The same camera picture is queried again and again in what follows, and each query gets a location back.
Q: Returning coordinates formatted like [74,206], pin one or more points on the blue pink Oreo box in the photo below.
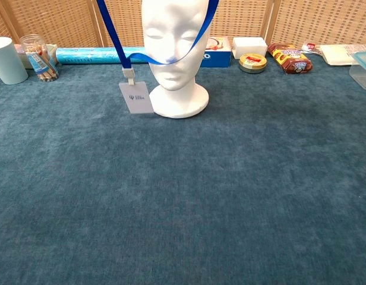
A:
[218,58]

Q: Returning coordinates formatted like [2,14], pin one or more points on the small red white sachet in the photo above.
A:
[310,47]

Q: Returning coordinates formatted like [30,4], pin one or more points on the blue cling film roll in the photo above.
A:
[88,55]

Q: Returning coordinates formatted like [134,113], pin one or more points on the clear container with blue lid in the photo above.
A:
[362,74]

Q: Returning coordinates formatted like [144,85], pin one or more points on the clear bag of white items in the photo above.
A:
[337,55]

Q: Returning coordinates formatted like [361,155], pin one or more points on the small white box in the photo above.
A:
[249,46]

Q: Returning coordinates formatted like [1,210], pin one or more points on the round tin with yellow lid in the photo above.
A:
[252,63]

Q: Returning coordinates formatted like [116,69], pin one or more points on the brown chocolate biscuit packet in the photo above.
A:
[293,59]

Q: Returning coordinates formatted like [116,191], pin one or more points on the teal velvet tablecloth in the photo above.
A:
[201,193]

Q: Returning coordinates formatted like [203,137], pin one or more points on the wicker folding screen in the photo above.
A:
[67,20]

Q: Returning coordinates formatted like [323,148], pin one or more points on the pale mint paper cup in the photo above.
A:
[9,62]

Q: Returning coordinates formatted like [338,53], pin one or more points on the white ID badge card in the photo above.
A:
[137,99]

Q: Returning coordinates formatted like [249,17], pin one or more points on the white foam mannequin head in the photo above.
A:
[177,98]

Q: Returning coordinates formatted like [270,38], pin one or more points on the clear jar of biscuit sticks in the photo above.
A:
[42,65]

